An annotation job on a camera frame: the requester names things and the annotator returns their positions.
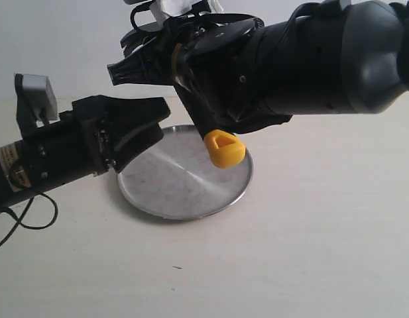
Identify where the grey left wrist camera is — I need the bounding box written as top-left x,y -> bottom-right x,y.
14,73 -> 58,139

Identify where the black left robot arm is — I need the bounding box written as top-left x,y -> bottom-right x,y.
0,95 -> 170,207

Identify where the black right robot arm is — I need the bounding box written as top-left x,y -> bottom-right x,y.
107,1 -> 409,134

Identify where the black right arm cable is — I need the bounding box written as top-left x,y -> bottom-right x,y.
129,3 -> 268,37

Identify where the round steel plate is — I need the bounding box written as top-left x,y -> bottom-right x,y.
117,125 -> 254,221

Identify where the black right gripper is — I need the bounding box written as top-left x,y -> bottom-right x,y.
107,18 -> 292,134

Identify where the yellow black claw hammer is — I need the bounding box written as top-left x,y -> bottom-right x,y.
170,42 -> 247,170

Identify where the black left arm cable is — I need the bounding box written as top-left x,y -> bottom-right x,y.
0,191 -> 59,254

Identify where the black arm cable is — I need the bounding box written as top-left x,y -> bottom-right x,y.
0,191 -> 59,254
129,3 -> 268,37

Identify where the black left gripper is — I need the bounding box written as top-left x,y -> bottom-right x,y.
20,95 -> 170,194

